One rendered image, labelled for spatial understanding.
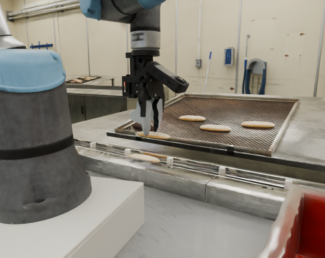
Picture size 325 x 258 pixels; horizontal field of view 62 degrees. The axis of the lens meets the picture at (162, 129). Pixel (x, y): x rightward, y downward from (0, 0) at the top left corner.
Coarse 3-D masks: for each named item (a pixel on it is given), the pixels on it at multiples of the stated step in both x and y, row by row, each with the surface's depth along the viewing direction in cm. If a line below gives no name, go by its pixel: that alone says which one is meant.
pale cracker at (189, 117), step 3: (180, 117) 97; (183, 117) 97; (186, 117) 96; (189, 117) 95; (192, 117) 95; (195, 117) 95; (198, 117) 94; (201, 117) 94; (204, 117) 95; (192, 120) 94; (195, 120) 94; (198, 120) 94; (201, 120) 93
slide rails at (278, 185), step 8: (80, 144) 90; (88, 144) 90; (112, 152) 81; (120, 152) 81; (160, 160) 73; (192, 168) 67; (200, 168) 67; (208, 168) 67; (232, 176) 62; (240, 176) 62; (248, 176) 62; (264, 184) 58; (272, 184) 57; (280, 184) 57
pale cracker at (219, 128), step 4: (208, 124) 86; (212, 124) 86; (200, 128) 86; (204, 128) 85; (208, 128) 84; (212, 128) 84; (216, 128) 83; (220, 128) 83; (224, 128) 82; (228, 128) 82
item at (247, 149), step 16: (192, 96) 127; (208, 96) 123; (224, 96) 119; (240, 96) 115; (176, 112) 106; (208, 112) 102; (224, 112) 101; (240, 112) 99; (272, 112) 95; (288, 112) 94; (128, 128) 93; (160, 128) 90; (176, 128) 89; (192, 128) 87; (240, 128) 83; (272, 128) 81; (208, 144) 73; (224, 144) 71; (256, 144) 72; (272, 144) 70
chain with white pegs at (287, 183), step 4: (92, 144) 83; (92, 148) 84; (128, 152) 76; (168, 160) 69; (172, 160) 69; (168, 164) 69; (172, 164) 69; (220, 168) 61; (224, 168) 61; (220, 172) 62; (224, 172) 61; (224, 176) 62; (288, 180) 54; (292, 180) 55; (288, 184) 54; (284, 188) 55; (288, 188) 54
